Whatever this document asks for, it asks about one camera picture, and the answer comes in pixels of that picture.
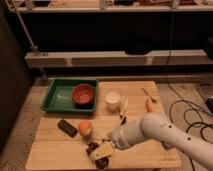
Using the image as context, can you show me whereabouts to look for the white lower shelf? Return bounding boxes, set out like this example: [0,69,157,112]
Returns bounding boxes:
[25,50,213,68]

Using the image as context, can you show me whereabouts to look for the knife with pale handle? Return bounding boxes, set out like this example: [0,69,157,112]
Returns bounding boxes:
[119,96,128,125]

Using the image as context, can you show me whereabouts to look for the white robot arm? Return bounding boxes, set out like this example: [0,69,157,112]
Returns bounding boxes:
[89,112,213,170]

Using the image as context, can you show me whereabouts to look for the white upper shelf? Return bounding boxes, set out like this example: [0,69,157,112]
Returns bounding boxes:
[5,0,213,13]

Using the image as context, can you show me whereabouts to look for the black rectangular block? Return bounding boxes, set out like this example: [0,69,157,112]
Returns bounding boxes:
[57,119,78,137]

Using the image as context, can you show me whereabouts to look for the green plastic tray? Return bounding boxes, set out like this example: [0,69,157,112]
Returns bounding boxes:
[41,78,99,114]

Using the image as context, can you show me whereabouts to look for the dark object on shelf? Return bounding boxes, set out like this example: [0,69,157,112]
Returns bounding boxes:
[125,39,152,55]

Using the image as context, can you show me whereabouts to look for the black cable on floor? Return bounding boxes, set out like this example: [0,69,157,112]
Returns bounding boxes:
[165,6,213,138]

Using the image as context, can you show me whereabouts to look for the orange peach fruit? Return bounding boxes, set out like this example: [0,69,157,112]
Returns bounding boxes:
[78,120,93,137]

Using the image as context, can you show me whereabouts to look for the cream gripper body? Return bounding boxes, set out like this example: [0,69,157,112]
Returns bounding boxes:
[90,142,115,161]

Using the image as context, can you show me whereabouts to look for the white shelf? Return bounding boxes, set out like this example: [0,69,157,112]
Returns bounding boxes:
[5,0,213,13]
[25,50,213,68]

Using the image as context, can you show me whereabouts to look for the metal diagonal pole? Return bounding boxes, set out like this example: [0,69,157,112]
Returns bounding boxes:
[7,0,49,84]

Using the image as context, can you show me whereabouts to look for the dark red grape bunch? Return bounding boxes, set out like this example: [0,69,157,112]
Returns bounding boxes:
[86,142,109,170]

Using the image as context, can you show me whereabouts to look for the orange carrot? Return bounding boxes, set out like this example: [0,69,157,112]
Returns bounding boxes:
[145,98,154,113]

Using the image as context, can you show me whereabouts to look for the orange red bowl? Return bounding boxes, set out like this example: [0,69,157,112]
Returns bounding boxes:
[71,84,95,106]

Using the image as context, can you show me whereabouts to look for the white metal cup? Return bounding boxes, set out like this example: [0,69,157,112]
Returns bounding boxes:
[105,91,121,112]

